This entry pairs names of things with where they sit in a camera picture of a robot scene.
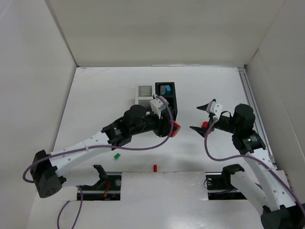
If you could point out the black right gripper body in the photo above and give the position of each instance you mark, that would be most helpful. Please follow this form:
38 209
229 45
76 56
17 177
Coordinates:
210 119

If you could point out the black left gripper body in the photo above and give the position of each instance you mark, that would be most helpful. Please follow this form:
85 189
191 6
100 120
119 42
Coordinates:
165 125

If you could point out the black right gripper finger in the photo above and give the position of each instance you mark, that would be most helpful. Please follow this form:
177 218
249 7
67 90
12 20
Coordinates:
200 130
207 106

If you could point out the red and purple lego brick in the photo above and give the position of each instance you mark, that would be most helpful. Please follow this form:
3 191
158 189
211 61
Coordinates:
176 128

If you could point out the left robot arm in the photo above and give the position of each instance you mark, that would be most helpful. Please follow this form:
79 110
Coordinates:
53 171

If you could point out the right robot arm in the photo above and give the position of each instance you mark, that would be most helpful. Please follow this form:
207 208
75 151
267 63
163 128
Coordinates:
276 204

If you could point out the red oval lego piece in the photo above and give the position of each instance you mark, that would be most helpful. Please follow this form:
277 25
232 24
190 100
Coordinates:
205 124

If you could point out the white slotted container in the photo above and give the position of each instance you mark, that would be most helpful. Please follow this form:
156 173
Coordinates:
144 94

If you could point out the small green lego plate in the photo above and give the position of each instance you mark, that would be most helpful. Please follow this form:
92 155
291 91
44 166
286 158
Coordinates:
117 156

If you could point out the black slotted container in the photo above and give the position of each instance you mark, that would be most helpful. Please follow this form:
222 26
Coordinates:
160 89

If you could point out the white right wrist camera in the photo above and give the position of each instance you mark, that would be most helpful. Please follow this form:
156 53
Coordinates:
214 109

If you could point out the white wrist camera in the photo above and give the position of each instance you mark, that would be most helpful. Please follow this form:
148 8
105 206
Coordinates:
214 109
158 104

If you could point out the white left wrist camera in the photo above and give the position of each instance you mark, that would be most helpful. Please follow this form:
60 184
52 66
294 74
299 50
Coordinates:
158 104

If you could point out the aluminium rail right side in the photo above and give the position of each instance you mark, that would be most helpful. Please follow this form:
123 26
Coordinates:
258 124

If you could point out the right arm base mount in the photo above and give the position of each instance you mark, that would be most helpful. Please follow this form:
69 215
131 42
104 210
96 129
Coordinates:
218 184

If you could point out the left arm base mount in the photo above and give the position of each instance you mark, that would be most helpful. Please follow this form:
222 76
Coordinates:
106 188

